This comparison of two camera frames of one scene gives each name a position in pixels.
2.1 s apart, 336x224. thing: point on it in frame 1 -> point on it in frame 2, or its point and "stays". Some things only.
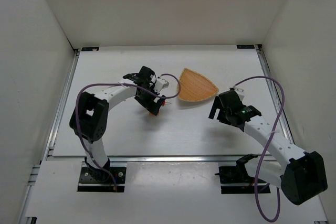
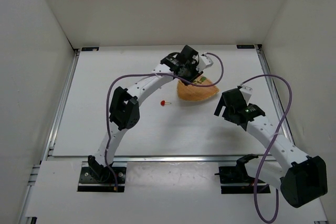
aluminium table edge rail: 52,136 stays
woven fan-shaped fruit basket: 195,86 stays
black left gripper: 150,102 -> 185,76
